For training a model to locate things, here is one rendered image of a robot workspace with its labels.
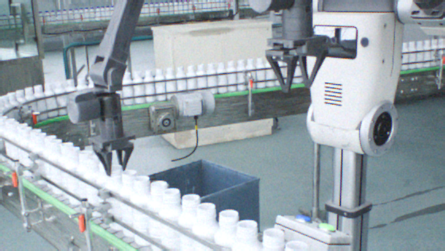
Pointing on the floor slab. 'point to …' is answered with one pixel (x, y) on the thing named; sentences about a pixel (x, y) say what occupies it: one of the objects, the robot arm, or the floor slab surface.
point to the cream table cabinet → (249, 40)
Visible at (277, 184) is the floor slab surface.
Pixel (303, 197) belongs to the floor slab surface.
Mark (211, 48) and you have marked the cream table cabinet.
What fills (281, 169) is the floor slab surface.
